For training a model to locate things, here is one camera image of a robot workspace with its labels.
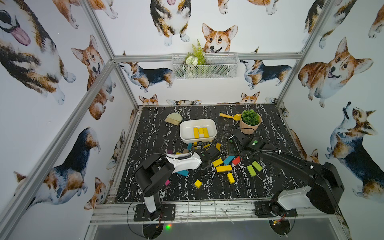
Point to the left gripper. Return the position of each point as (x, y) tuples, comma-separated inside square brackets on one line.
[(208, 153)]

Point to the yellow bar block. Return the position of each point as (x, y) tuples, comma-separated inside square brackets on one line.
[(196, 133), (206, 133)]

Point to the white plastic tray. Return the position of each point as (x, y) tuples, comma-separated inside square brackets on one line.
[(202, 130)]

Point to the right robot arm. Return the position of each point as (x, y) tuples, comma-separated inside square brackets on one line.
[(322, 187)]

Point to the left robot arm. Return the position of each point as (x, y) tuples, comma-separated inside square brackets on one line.
[(154, 169)]

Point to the yellow long block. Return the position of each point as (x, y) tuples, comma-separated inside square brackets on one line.
[(221, 169)]

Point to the red block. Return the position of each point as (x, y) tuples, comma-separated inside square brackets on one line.
[(236, 161)]

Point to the small teal block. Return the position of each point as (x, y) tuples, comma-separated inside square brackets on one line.
[(189, 146)]

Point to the teal slanted block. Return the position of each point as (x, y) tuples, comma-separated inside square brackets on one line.
[(229, 160)]

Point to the green block right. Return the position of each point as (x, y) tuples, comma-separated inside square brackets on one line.
[(257, 166)]

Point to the green block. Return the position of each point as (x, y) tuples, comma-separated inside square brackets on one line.
[(257, 166), (251, 170)]

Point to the green block left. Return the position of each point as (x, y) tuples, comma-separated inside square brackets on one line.
[(251, 170)]

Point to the pink pot green plant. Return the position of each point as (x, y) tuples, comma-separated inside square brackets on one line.
[(250, 121)]

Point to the yellow toy shovel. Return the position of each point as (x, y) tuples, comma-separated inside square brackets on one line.
[(236, 117)]

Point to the teal long block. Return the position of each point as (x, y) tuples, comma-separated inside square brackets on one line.
[(184, 173)]

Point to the yellow cube block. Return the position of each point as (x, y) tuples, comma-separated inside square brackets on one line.
[(198, 184)]

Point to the yellow short block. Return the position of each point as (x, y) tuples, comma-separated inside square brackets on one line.
[(231, 178)]

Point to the green hand brush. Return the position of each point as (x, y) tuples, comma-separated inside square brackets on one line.
[(174, 119)]

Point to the green fern with flower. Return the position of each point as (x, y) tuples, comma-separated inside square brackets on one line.
[(194, 62)]

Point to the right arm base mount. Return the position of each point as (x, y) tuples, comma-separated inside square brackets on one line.
[(270, 209)]

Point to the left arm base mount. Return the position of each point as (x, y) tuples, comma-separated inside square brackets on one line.
[(166, 213)]

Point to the white wire wall basket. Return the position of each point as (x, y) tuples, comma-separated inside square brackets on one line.
[(219, 66)]

